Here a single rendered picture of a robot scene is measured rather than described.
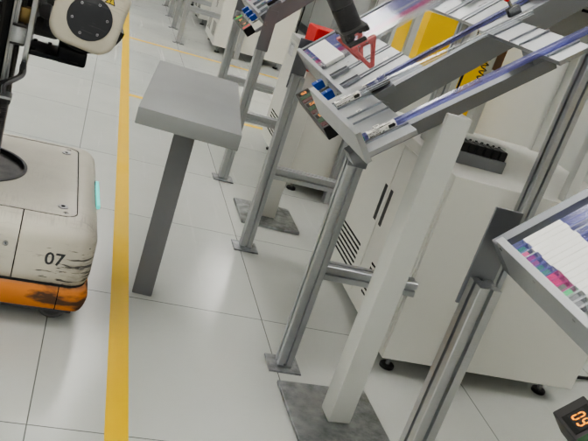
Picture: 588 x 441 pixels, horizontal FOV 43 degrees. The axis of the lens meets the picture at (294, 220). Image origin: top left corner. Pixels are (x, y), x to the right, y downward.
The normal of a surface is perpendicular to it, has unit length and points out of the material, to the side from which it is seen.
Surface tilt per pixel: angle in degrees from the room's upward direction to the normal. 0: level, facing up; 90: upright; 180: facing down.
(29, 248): 90
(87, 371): 0
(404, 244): 90
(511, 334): 90
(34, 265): 90
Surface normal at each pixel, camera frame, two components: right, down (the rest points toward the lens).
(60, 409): 0.30, -0.89
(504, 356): 0.20, 0.40
